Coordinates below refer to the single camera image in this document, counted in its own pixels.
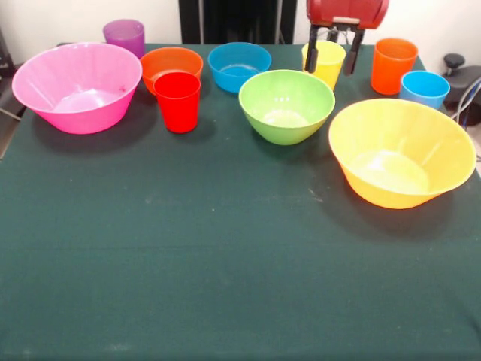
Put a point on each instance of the green plastic bowl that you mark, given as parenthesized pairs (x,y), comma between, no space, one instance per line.
(285,131)

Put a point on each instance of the pink plastic bowl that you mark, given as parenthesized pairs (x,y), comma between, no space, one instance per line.
(75,75)

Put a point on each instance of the dark green tablecloth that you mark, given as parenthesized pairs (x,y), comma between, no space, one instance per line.
(225,263)

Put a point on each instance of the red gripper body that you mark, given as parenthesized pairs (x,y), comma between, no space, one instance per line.
(345,11)

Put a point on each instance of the yellow plastic cup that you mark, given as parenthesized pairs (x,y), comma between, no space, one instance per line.
(328,60)

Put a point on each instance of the yellow plastic bowl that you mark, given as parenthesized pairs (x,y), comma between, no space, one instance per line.
(398,131)

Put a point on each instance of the blue plastic bowl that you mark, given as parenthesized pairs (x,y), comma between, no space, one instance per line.
(233,56)

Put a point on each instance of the blue plastic cup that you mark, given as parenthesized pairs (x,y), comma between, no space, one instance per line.
(424,92)

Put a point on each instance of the orange plastic cup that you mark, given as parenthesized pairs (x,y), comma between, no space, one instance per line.
(391,71)

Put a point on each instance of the orange plastic bowl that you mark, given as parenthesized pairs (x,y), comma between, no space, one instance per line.
(169,60)

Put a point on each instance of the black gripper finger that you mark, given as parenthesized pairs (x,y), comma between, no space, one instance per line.
(311,56)
(352,60)

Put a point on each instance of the red plastic cup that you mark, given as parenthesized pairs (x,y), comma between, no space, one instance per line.
(176,109)

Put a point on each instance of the purple plastic cup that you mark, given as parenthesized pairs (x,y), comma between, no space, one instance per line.
(124,35)

